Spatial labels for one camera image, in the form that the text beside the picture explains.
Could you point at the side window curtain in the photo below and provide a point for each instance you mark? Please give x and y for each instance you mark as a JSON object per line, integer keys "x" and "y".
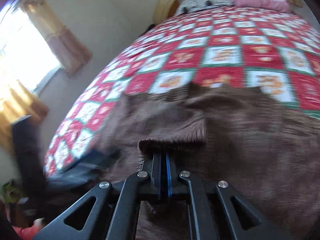
{"x": 70, "y": 52}

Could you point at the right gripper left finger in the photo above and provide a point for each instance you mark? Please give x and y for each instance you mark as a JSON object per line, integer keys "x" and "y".
{"x": 108, "y": 211}

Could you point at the grey patterned pillow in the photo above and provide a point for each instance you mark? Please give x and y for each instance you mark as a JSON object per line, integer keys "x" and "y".
{"x": 188, "y": 6}

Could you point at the brown knitted sweater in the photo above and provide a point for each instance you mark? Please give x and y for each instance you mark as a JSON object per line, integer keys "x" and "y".
{"x": 268, "y": 152}

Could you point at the red clothing of person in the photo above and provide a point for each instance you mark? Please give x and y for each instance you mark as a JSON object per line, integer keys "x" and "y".
{"x": 27, "y": 233}

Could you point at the side window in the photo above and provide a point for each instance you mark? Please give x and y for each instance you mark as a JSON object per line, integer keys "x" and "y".
{"x": 25, "y": 55}

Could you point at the red patchwork bedspread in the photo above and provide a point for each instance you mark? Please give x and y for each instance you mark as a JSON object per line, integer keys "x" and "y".
{"x": 238, "y": 46}

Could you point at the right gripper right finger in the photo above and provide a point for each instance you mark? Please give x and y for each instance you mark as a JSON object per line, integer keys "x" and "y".
{"x": 216, "y": 210}

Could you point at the person's hand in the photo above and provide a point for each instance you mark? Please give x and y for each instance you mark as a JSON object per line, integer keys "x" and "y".
{"x": 39, "y": 224}

